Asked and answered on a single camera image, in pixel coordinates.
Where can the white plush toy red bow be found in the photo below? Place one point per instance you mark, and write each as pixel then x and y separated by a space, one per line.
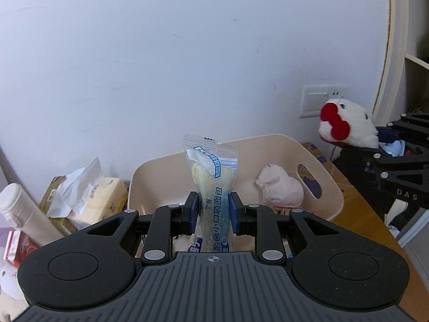
pixel 352 127

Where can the beige plastic storage bin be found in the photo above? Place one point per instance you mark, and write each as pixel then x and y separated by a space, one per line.
pixel 161 181

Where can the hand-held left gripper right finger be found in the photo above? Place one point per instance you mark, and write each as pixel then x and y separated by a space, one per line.
pixel 233 213

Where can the blue white bread packet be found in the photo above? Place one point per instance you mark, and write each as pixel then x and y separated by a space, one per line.
pixel 209 187

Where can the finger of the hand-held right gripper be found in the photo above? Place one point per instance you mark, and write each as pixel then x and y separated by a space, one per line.
pixel 402 169
pixel 410 130

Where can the light blue headphones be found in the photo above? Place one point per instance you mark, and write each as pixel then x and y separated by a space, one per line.
pixel 395 148

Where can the cream tissue pack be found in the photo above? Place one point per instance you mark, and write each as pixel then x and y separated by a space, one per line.
pixel 97 201

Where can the wooden desk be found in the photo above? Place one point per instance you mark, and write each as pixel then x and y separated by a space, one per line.
pixel 365 231

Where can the cream bookshelf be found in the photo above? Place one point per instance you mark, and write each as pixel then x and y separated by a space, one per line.
pixel 397 23

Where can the white wall switch socket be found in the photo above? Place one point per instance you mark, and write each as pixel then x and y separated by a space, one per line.
pixel 315 102

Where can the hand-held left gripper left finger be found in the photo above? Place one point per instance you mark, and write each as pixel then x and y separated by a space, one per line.
pixel 193 213

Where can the red box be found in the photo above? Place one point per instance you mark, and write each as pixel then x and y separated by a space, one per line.
pixel 20 250

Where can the olive tissue box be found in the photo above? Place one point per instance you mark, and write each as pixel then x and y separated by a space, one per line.
pixel 50 194

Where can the white thermos bottle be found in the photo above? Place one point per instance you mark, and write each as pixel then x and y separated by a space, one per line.
pixel 23 211

